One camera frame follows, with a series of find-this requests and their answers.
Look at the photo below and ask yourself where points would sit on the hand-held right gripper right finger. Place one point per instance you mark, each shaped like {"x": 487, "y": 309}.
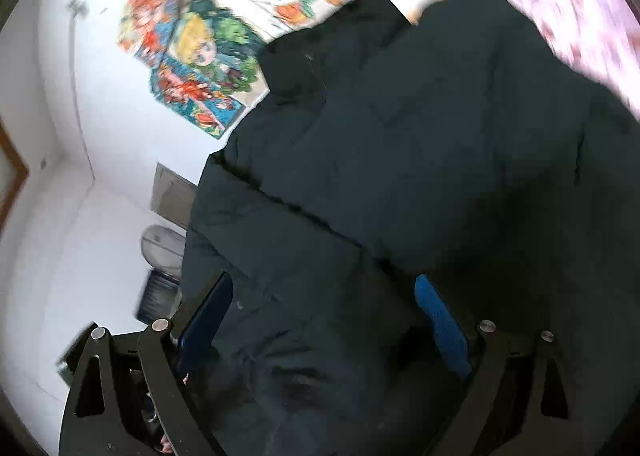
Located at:
{"x": 442, "y": 321}

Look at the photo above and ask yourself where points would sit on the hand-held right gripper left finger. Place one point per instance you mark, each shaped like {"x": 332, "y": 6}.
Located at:
{"x": 207, "y": 321}

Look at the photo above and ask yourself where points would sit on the black jacket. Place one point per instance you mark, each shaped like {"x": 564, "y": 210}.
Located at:
{"x": 400, "y": 161}

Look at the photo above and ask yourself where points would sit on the black crate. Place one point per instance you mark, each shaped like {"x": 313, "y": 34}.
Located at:
{"x": 157, "y": 296}

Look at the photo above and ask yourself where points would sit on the grey electric fan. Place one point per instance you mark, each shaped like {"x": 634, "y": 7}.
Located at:
{"x": 162, "y": 246}

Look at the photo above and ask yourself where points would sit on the mermaid cartoon poster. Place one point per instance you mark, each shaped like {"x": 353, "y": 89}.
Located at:
{"x": 200, "y": 96}

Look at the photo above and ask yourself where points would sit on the blond child cartoon poster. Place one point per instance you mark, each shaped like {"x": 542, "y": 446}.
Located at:
{"x": 205, "y": 48}

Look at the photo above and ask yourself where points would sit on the orange-haired girl poster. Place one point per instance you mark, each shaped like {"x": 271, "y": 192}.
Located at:
{"x": 147, "y": 28}

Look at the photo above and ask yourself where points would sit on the pink apple-print bed sheet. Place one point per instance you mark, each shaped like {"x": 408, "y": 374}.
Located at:
{"x": 575, "y": 1}

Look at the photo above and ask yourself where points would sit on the grey wall panel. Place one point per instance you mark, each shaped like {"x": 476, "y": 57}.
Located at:
{"x": 172, "y": 196}

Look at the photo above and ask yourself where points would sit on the wooden door frame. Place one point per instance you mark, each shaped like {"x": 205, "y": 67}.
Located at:
{"x": 15, "y": 171}

